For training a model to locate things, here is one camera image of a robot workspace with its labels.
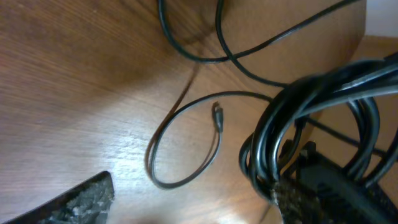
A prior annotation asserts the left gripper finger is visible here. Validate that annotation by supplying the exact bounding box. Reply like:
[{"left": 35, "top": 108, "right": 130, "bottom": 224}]
[{"left": 6, "top": 171, "right": 114, "bottom": 224}]

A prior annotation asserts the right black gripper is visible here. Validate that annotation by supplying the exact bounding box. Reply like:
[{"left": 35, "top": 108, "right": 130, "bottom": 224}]
[{"left": 272, "top": 142, "right": 397, "bottom": 224}]

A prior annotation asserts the thick black cable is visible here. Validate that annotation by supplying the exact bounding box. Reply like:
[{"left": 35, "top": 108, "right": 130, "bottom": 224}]
[{"left": 238, "top": 52, "right": 398, "bottom": 203}]

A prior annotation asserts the thin black usb cable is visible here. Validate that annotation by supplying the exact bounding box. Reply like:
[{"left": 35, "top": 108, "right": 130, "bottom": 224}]
[{"left": 144, "top": 0, "right": 398, "bottom": 190}]

